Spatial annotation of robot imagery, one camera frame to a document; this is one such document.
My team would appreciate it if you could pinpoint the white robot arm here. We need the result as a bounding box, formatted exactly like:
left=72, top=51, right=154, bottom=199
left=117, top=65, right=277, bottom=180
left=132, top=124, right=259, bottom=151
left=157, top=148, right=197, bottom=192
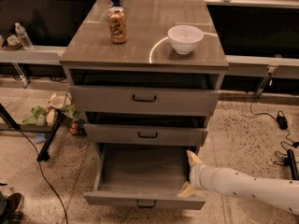
left=178, top=150, right=299, bottom=215

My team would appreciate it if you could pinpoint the orange patterned drink can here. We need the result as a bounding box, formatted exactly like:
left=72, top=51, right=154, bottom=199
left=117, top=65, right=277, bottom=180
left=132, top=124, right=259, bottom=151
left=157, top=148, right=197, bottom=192
left=108, top=7, right=127, bottom=44

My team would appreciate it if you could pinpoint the grey bottom drawer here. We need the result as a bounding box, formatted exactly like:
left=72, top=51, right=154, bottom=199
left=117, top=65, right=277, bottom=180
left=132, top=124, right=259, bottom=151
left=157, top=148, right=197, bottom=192
left=84, top=143, right=205, bottom=210

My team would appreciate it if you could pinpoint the clear plastic water bottle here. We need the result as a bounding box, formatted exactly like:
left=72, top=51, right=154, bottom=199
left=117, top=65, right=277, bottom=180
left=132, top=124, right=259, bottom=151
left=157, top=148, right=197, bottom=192
left=15, top=22, right=34, bottom=49

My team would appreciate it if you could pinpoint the grey wooden drawer cabinet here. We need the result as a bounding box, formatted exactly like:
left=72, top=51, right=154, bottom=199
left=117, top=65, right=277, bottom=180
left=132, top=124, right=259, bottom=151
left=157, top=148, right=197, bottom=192
left=59, top=0, right=230, bottom=161

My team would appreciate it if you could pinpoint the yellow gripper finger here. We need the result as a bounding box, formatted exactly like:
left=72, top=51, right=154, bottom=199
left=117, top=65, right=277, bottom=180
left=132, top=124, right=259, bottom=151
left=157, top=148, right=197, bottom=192
left=178, top=181, right=197, bottom=198
left=187, top=150, right=203, bottom=166

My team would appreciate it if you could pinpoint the black power adapter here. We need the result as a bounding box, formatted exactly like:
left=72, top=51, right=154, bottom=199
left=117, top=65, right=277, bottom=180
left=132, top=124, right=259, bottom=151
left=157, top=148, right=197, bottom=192
left=277, top=111, right=288, bottom=130

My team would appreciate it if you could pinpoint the white ceramic bowl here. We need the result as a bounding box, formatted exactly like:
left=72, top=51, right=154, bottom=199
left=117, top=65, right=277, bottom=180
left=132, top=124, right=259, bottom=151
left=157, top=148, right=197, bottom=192
left=167, top=25, right=204, bottom=54

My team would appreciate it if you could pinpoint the grey drawer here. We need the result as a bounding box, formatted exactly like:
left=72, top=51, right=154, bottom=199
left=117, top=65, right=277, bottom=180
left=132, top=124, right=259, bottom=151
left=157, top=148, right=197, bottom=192
left=69, top=85, right=220, bottom=116
left=84, top=124, right=207, bottom=147
left=84, top=143, right=205, bottom=210

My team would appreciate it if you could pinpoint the grey top drawer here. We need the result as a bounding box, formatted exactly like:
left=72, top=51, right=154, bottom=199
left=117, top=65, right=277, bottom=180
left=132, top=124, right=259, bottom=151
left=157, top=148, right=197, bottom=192
left=69, top=85, right=220, bottom=116

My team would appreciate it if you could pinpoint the pile of toys and trash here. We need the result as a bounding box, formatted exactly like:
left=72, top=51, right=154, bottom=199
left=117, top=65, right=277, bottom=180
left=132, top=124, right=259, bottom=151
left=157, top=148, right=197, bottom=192
left=22, top=91, right=86, bottom=135

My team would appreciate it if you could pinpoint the black stand leg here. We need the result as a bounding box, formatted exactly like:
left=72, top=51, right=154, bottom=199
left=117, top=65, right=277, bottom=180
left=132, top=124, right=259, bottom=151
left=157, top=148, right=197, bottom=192
left=36, top=110, right=63, bottom=162
left=287, top=149, right=299, bottom=180

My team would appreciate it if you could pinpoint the black floor cable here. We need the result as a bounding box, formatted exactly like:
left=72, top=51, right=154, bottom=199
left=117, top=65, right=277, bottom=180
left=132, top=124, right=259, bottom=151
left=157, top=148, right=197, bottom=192
left=18, top=129, right=70, bottom=224

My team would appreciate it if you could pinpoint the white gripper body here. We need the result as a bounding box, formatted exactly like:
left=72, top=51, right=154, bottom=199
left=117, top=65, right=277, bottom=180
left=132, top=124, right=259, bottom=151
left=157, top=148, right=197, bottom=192
left=189, top=163, right=217, bottom=190

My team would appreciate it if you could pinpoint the grey middle drawer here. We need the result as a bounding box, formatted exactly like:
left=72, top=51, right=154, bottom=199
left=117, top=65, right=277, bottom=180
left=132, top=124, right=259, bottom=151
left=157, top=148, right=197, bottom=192
left=84, top=124, right=207, bottom=147

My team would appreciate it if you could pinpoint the black stand leg right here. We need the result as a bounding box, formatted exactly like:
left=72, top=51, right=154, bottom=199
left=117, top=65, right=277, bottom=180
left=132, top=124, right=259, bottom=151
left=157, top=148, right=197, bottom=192
left=287, top=149, right=299, bottom=180

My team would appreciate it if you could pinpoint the black stand leg left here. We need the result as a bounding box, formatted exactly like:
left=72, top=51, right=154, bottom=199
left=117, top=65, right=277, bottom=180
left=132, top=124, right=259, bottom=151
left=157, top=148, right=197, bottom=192
left=36, top=110, right=63, bottom=162

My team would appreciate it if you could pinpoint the bowl with items on ledge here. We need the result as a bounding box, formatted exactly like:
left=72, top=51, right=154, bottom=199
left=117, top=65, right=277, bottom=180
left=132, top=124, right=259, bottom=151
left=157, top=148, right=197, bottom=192
left=0, top=35, right=21, bottom=51

